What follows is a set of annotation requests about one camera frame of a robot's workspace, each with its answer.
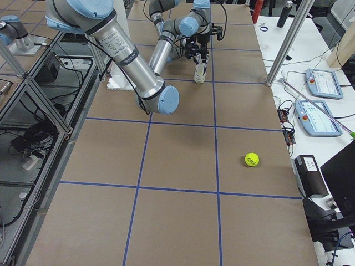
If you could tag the aluminium frame post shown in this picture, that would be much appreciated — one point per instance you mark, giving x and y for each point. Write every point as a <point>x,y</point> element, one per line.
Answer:
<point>291,35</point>

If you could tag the white blue tennis ball can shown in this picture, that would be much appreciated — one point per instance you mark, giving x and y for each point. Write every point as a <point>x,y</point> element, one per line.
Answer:
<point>200,69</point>

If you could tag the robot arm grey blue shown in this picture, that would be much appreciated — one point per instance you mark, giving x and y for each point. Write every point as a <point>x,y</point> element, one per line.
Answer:
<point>98,19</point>
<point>170,29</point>

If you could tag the black bottle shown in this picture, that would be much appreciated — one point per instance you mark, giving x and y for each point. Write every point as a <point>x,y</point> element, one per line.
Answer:
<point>284,14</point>

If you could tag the white camera mast base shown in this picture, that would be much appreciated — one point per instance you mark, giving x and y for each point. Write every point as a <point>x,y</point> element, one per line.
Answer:
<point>117,80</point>

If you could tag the teach pendant far blue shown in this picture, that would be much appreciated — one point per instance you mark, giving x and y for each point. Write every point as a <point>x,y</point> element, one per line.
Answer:
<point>323,83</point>

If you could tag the teach pendant blue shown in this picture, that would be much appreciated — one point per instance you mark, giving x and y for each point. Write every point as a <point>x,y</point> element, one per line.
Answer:
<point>314,122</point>
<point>323,83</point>

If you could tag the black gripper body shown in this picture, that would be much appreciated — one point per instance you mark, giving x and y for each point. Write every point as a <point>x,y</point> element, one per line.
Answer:
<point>203,39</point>
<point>191,46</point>

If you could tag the yellow tennis ball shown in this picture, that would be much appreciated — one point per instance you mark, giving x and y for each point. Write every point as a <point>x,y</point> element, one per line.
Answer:
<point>252,159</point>

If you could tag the small circuit board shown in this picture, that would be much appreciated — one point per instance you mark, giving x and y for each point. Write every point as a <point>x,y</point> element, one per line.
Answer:
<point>286,126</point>

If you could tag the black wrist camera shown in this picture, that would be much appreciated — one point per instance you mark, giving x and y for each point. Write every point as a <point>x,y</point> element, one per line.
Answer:
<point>218,32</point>

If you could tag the black box white label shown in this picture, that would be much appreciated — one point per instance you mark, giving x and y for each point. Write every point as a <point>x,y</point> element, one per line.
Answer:
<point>311,179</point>

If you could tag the black computer monitor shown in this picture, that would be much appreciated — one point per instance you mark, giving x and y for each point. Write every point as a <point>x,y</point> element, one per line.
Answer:
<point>338,173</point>

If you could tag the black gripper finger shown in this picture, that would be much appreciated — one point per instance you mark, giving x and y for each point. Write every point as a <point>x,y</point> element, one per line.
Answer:
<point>205,53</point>
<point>201,55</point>

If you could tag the teach pendant near blue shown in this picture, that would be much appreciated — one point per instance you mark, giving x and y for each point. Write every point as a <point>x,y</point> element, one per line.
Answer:
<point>314,122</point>

